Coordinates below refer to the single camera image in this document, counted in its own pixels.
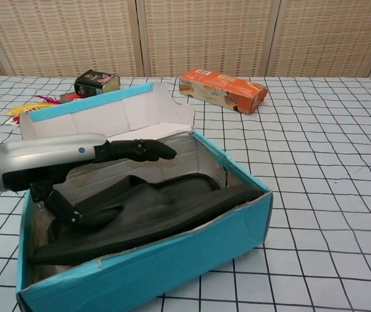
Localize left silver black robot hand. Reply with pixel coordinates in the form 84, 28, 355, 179
0, 132, 177, 228

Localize black slide sandal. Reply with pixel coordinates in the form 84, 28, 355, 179
29, 174, 265, 267
130, 173, 223, 196

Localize blue cardboard shoe box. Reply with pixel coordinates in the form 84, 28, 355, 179
15, 81, 273, 312

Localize red flat packet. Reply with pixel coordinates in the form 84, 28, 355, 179
59, 92, 82, 104

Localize black luncheon meat tin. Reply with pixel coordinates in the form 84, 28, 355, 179
74, 69, 122, 98

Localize orange snack carton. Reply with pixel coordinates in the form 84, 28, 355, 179
178, 67, 269, 116

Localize blue checked tablecloth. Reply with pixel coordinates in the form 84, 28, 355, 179
0, 75, 371, 312

